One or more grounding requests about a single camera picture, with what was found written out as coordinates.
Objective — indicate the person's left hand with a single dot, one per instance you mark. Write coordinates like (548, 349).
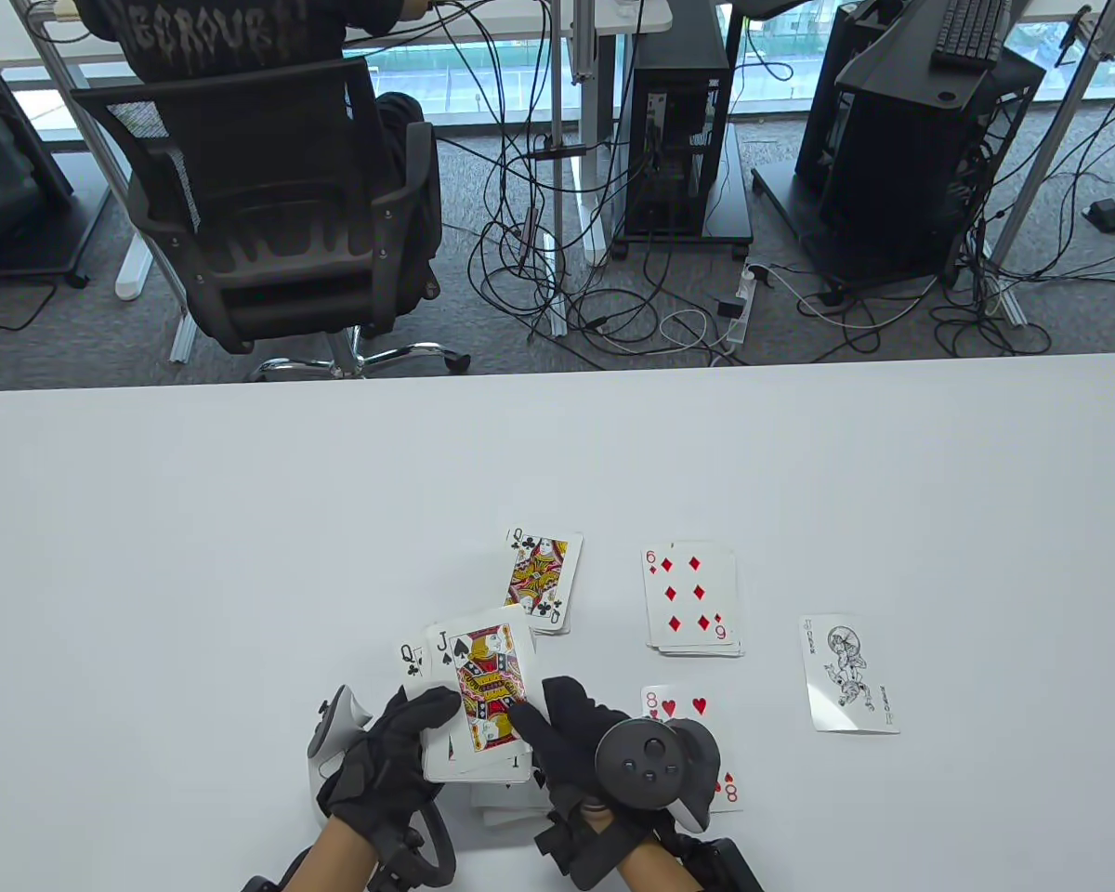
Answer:
(381, 780)

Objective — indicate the person's right hand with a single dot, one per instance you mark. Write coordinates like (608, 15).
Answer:
(571, 743)

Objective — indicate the pile of spades cards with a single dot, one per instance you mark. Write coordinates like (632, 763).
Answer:
(511, 804)

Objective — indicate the deck of playing cards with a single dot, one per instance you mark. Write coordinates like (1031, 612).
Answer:
(483, 669)

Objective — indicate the pile of hearts cards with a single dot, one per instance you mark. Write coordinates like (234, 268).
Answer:
(683, 703)

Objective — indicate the pile of clubs cards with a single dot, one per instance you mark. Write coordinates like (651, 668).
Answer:
(544, 571)

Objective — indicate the pile of diamonds cards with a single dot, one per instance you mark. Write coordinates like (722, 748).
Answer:
(692, 595)

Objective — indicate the joker playing card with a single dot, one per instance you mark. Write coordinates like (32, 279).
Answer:
(850, 674)

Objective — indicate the person's left forearm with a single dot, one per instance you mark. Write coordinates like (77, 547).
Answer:
(330, 864)

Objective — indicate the black right forearm battery pack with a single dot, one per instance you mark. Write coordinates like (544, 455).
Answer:
(729, 869)

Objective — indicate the black left forearm sensor unit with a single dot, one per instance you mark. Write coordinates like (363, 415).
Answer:
(260, 884)

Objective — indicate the grey left hand controller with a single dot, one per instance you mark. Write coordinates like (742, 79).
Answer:
(330, 729)

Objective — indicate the grey hand controller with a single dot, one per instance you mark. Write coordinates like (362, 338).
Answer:
(330, 729)
(646, 762)

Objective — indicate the grey right hand controller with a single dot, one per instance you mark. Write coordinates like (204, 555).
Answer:
(646, 762)

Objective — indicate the white power strip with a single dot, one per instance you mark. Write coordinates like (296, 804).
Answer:
(741, 325)

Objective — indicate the black power adapter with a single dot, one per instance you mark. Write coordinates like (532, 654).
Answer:
(730, 308)

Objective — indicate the black mesh office chair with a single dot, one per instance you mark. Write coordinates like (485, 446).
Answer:
(269, 279)

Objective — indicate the black tower cart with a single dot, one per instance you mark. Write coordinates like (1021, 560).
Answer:
(729, 204)

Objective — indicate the black equipment stand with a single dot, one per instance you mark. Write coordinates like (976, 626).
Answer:
(892, 186)

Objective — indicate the black computer tower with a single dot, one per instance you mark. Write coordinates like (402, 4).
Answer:
(678, 56)

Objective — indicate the black rolling cabinet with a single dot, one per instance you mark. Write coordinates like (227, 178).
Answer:
(9, 186)

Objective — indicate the black foot pedal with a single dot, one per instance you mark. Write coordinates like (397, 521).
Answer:
(1104, 214)

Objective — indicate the black keyboard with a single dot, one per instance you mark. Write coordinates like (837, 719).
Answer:
(971, 32)

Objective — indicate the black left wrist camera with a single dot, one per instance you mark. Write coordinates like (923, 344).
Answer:
(398, 862)

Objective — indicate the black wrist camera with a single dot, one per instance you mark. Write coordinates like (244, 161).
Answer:
(585, 850)
(398, 862)

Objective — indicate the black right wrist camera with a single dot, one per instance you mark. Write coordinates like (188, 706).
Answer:
(585, 850)

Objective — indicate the aluminium desk frame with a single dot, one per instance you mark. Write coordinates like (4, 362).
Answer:
(1041, 158)

